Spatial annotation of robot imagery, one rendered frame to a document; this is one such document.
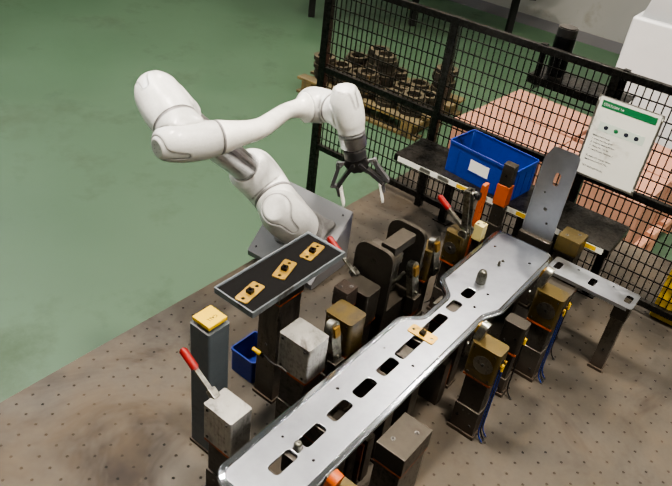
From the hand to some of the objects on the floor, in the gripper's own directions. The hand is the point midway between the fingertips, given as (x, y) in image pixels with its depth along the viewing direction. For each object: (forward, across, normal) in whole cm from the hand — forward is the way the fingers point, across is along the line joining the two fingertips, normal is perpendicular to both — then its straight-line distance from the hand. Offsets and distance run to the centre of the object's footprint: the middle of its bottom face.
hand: (362, 200), depth 233 cm
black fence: (+116, -21, -48) cm, 127 cm away
